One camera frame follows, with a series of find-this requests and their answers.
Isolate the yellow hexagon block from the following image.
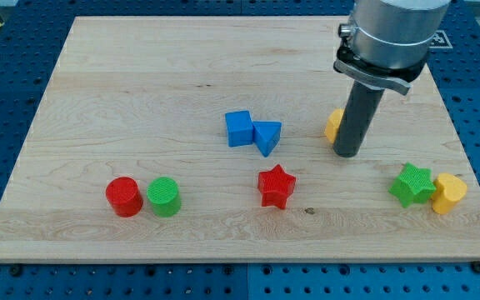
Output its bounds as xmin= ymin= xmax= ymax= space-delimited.
xmin=324 ymin=108 xmax=344 ymax=143

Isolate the green cylinder block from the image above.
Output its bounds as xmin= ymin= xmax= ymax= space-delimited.
xmin=146 ymin=177 xmax=182 ymax=218

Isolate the green star block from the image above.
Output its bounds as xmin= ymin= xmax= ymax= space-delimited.
xmin=388 ymin=162 xmax=437 ymax=208

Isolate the red star block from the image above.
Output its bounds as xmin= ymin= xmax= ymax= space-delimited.
xmin=257 ymin=164 xmax=296 ymax=209

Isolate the blue triangle block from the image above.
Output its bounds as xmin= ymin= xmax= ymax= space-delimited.
xmin=253 ymin=121 xmax=282 ymax=157

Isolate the white fiducial marker tag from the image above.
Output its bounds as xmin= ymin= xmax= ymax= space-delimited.
xmin=429 ymin=29 xmax=453 ymax=49

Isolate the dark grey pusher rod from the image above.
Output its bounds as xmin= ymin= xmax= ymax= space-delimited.
xmin=332 ymin=81 xmax=384 ymax=158

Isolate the blue cube block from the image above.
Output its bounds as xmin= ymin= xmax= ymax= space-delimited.
xmin=225 ymin=110 xmax=253 ymax=148

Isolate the light wooden board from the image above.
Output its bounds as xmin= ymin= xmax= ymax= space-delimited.
xmin=0 ymin=17 xmax=480 ymax=264

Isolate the red cylinder block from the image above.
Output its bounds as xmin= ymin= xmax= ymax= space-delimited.
xmin=105 ymin=177 xmax=143 ymax=218

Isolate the yellow heart block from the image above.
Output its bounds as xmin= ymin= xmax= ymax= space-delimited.
xmin=431 ymin=172 xmax=468 ymax=215

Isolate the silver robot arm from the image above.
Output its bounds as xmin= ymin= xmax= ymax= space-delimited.
xmin=333 ymin=0 xmax=450 ymax=158

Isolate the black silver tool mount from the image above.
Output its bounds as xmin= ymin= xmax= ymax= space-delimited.
xmin=333 ymin=44 xmax=427 ymax=95

